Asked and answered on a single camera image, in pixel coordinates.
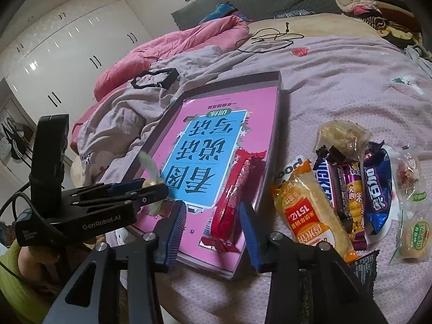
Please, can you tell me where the small gold green candy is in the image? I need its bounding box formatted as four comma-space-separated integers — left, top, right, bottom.
138, 151, 167, 217

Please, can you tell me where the black green snack packet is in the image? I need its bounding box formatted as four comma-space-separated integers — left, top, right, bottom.
349, 249, 380, 297

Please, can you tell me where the orange rice cracker packet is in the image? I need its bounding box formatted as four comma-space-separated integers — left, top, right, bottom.
272, 160, 358, 263

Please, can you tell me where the red snack bar wrapper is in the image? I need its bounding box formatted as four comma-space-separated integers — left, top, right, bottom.
201, 148, 266, 253

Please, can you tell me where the clear green-label cake packet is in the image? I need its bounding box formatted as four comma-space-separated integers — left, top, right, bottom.
389, 205, 431, 265

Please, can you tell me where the purple rice roll snack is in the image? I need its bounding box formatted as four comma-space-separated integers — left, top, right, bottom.
337, 161, 367, 251

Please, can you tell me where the blue white snack packet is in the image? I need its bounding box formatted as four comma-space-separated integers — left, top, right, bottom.
363, 141, 393, 235

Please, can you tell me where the Snickers chocolate bar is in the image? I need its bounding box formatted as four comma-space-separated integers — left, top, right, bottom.
313, 145, 353, 234

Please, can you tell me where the clear brown pastry packet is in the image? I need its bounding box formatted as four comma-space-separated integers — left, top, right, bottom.
313, 120, 372, 161

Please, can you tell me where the clear red candy packet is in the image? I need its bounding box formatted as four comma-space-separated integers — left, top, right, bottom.
390, 146, 430, 211

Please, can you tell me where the pink blue Chinese book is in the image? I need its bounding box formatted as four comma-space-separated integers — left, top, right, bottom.
147, 86, 279, 279

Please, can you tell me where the grey shallow box tray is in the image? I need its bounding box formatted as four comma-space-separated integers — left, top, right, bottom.
125, 72, 281, 279

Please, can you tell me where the white glossy wardrobe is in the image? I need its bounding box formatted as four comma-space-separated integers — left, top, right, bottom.
0, 0, 153, 163

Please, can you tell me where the pink quilt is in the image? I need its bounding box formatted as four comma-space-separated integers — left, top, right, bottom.
70, 15, 249, 153

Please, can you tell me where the mauve bed cover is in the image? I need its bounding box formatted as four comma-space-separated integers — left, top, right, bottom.
78, 37, 431, 323

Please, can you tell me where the blue striped garment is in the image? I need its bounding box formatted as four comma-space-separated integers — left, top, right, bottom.
199, 2, 250, 24

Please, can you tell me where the beige fleece blanket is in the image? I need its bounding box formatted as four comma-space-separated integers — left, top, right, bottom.
249, 13, 381, 39

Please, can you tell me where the pile of folded clothes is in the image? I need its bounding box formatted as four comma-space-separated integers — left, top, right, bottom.
335, 0, 423, 50

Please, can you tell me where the black plastic frame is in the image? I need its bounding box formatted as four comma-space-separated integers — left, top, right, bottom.
130, 68, 179, 89

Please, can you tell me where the black cable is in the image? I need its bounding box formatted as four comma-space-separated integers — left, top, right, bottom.
234, 22, 305, 53

